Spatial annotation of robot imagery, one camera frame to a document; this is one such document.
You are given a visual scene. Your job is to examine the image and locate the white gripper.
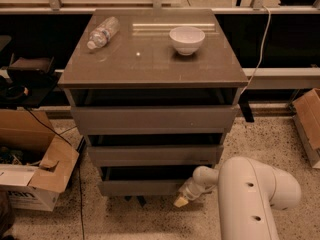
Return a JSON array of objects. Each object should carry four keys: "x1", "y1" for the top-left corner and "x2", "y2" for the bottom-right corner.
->
[{"x1": 174, "y1": 177, "x2": 217, "y2": 208}]

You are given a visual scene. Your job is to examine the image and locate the grey bottom drawer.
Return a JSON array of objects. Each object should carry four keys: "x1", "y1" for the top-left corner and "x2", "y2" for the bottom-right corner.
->
[{"x1": 98, "y1": 165, "x2": 197, "y2": 197}]

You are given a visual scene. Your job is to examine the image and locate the grey drawer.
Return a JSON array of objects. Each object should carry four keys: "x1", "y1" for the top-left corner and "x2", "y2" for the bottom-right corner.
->
[
  {"x1": 68, "y1": 89, "x2": 238, "y2": 135},
  {"x1": 88, "y1": 133, "x2": 223, "y2": 166},
  {"x1": 98, "y1": 165, "x2": 197, "y2": 197}
]

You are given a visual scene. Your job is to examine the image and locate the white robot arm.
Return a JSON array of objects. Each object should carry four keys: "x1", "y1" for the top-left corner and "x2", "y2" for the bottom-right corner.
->
[{"x1": 174, "y1": 157, "x2": 302, "y2": 240}]

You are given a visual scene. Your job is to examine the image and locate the grey middle drawer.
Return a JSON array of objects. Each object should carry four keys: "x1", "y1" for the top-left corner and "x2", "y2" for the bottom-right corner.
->
[{"x1": 88, "y1": 133, "x2": 223, "y2": 166}]

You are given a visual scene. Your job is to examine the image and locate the grey drawer cabinet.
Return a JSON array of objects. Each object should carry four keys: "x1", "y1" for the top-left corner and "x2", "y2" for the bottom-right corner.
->
[{"x1": 57, "y1": 8, "x2": 249, "y2": 207}]

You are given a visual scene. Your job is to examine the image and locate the grey top drawer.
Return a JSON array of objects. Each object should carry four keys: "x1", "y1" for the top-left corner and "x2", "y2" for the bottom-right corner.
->
[{"x1": 68, "y1": 89, "x2": 238, "y2": 135}]

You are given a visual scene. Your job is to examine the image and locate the open cardboard box left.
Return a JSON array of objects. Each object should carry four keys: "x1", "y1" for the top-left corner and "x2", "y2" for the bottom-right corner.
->
[{"x1": 0, "y1": 109, "x2": 79, "y2": 211}]

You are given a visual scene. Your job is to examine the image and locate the cardboard box right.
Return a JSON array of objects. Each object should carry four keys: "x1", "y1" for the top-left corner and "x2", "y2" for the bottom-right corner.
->
[{"x1": 293, "y1": 88, "x2": 320, "y2": 169}]

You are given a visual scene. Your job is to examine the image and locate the white ceramic bowl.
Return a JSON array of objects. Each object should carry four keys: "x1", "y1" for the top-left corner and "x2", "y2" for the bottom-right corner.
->
[{"x1": 169, "y1": 26, "x2": 205, "y2": 56}]

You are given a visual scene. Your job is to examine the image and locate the clear plastic water bottle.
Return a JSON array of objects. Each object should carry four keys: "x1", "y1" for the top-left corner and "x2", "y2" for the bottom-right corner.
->
[{"x1": 87, "y1": 17, "x2": 120, "y2": 50}]

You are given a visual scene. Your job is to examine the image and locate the black shelf with items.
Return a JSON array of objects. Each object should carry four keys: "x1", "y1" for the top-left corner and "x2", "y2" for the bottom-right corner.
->
[{"x1": 0, "y1": 35, "x2": 59, "y2": 110}]

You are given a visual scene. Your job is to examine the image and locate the black floor cable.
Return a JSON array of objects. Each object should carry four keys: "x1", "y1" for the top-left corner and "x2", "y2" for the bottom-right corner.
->
[{"x1": 24, "y1": 107, "x2": 87, "y2": 240}]

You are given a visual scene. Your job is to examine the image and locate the white hanging cable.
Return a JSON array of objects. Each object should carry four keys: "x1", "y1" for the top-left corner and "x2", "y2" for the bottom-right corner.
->
[{"x1": 239, "y1": 6, "x2": 272, "y2": 97}]

